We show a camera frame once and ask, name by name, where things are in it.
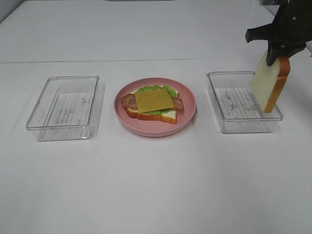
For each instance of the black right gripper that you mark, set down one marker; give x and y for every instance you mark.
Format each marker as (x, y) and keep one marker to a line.
(289, 31)

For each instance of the bread slice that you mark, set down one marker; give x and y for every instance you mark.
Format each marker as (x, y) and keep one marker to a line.
(165, 115)
(269, 81)

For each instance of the bacon strip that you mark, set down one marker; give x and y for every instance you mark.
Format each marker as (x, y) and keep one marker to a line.
(177, 104)
(129, 100)

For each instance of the green lettuce leaf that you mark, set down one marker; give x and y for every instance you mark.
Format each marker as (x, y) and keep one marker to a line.
(156, 87)

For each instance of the yellow cheese slice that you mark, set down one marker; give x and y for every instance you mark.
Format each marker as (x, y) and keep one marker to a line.
(153, 100)

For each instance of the right clear plastic tray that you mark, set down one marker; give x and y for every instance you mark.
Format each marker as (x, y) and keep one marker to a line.
(235, 106)

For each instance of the clear plastic tray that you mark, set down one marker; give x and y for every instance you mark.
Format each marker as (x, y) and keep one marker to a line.
(67, 109)
(235, 106)

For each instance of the pink round plate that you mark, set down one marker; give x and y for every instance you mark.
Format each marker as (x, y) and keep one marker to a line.
(150, 128)

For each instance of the left clear plastic tray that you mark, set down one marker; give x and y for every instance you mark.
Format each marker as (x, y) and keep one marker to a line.
(67, 109)

